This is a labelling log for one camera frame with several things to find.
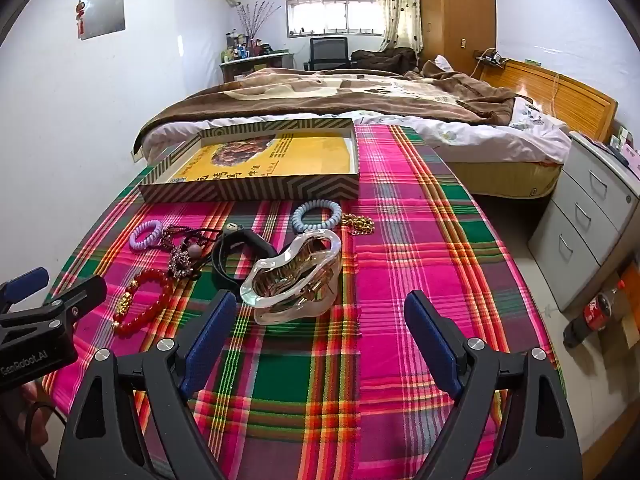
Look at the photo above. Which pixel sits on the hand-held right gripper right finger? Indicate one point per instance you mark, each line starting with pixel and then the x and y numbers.
pixel 430 340

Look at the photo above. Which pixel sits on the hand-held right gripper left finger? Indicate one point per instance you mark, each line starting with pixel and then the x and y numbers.
pixel 212 340

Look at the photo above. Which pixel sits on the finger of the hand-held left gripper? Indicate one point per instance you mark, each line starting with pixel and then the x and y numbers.
pixel 27 280
pixel 85 295

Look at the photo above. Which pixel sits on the rhinestone hair ornament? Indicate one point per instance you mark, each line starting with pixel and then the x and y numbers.
pixel 179 262

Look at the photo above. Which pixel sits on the clear hair claw clip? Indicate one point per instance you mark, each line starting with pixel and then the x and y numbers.
pixel 270 270

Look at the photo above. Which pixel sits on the black wristband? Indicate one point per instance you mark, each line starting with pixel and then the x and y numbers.
pixel 250 240

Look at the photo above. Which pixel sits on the striped cardboard box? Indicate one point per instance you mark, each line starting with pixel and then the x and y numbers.
pixel 310 150

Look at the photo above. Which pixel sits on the person's left hand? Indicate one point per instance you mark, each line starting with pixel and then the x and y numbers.
pixel 35 395

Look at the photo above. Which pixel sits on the plaid tablecloth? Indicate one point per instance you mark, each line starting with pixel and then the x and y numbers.
pixel 400 240

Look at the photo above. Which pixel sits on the cola bottle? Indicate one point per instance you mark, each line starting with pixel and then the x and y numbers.
pixel 597 310

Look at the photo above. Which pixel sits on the yellow mattress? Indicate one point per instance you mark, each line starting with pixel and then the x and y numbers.
pixel 500 177

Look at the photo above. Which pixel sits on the grey drawer cabinet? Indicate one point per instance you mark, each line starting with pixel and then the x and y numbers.
pixel 575 210

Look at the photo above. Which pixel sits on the orange box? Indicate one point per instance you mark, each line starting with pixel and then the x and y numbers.
pixel 627 305

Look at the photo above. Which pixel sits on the white floral quilt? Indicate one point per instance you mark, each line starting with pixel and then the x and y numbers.
pixel 475 140

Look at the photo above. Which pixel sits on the red hanging ornament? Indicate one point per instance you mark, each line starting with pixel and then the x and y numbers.
pixel 80 22

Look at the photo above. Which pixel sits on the bed with brown blanket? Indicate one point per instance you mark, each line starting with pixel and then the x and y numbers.
pixel 325 95

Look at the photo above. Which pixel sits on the small things on cabinet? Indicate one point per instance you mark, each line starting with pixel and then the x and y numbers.
pixel 625 150

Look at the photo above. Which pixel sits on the white pillow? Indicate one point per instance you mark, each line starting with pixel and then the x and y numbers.
pixel 442 63

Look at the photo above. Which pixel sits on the desk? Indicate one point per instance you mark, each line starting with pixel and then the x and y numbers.
pixel 255 65

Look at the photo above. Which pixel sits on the wooden headboard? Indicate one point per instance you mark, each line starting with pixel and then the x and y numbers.
pixel 575 95

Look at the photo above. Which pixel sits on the dark clothes pile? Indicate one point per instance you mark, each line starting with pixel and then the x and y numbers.
pixel 385 57

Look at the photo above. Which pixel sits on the power strip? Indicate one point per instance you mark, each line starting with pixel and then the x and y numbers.
pixel 490 58

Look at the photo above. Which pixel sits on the group of bottles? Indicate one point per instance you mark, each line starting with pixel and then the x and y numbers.
pixel 240 50

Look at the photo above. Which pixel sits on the black office chair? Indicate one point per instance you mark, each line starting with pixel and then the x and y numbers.
pixel 327 50

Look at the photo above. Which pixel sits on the dried branches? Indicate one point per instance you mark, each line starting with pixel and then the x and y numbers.
pixel 255 17

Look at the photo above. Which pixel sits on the wooden wardrobe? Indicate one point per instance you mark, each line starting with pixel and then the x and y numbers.
pixel 460 10

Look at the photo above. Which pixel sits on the patterned curtain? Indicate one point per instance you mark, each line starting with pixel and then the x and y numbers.
pixel 400 5

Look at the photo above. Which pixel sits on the window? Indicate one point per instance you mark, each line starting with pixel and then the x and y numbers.
pixel 320 15

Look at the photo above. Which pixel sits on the silver wall sheet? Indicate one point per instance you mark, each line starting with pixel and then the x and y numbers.
pixel 102 10

